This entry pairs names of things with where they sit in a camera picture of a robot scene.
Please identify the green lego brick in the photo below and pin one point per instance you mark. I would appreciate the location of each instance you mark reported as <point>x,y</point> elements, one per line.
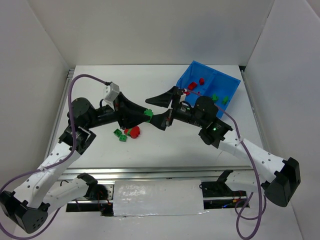
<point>225,100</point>
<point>149,113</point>

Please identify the white taped cover plate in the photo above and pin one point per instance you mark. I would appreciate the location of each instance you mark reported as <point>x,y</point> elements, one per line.
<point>157,198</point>

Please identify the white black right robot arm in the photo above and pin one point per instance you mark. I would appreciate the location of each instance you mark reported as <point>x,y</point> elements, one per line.
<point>273,176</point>

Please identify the green square lego upside down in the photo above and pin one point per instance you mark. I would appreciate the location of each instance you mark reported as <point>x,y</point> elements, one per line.
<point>118,132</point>

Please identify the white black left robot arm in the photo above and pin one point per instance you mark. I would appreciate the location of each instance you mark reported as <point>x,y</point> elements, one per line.
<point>30,203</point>

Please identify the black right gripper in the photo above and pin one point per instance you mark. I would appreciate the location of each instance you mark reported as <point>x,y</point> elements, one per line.
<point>173,107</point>

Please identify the green square lego studs up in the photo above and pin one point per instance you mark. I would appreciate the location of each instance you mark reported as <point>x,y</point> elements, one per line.
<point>122,138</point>

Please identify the red rounded lego piece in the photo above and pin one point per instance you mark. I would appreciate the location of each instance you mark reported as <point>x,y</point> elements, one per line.
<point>135,132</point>

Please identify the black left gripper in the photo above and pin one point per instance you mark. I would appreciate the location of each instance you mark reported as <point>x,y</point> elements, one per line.
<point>120,110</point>

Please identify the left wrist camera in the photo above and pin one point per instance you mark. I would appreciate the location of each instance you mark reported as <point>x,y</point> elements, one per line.
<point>111,92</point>

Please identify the red square lego brick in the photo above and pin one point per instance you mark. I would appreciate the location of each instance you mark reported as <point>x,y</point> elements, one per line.
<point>201,81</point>

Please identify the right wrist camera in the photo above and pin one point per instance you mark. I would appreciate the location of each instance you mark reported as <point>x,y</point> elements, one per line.
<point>184,94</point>

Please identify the aluminium table edge rail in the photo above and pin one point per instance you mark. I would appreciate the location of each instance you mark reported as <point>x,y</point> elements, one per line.
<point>142,173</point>

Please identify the red arch lego piece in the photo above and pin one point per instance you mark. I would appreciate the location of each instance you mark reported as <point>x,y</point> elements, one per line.
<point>192,86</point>

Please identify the green lego brick in bin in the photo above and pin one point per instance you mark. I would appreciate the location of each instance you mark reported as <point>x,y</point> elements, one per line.
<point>225,100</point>

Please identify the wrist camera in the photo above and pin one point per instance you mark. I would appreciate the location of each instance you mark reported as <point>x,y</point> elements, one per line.
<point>111,92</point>
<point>184,94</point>

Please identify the blue plastic sorting bin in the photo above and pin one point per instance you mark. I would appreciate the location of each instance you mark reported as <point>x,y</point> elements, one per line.
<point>215,82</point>

